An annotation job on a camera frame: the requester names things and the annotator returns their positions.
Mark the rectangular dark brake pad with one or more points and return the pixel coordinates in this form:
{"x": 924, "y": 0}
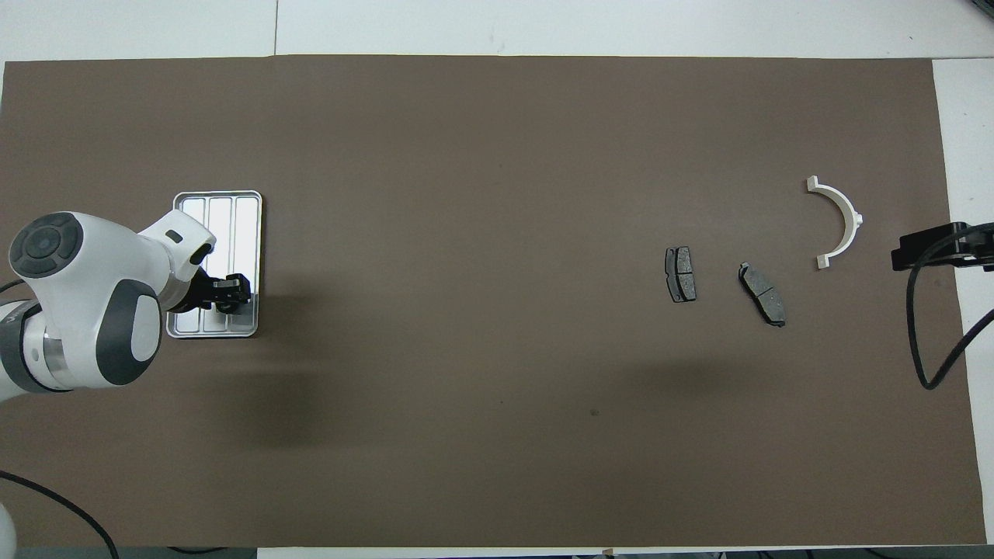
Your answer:
{"x": 681, "y": 273}

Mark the white curved plastic bracket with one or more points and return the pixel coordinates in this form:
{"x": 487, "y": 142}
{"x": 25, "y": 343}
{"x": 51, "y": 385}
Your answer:
{"x": 854, "y": 221}

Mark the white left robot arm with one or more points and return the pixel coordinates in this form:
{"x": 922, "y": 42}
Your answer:
{"x": 85, "y": 310}

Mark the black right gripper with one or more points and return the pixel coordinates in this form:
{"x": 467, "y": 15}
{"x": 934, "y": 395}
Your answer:
{"x": 982, "y": 256}

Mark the curved dark brake pad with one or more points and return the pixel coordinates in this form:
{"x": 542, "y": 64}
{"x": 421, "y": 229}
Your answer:
{"x": 762, "y": 293}

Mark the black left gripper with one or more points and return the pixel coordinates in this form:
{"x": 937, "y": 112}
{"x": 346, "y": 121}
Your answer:
{"x": 202, "y": 291}

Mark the silver metal tray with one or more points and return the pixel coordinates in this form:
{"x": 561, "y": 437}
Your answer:
{"x": 233, "y": 233}

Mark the brown table mat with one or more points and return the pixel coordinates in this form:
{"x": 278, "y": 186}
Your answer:
{"x": 497, "y": 155}

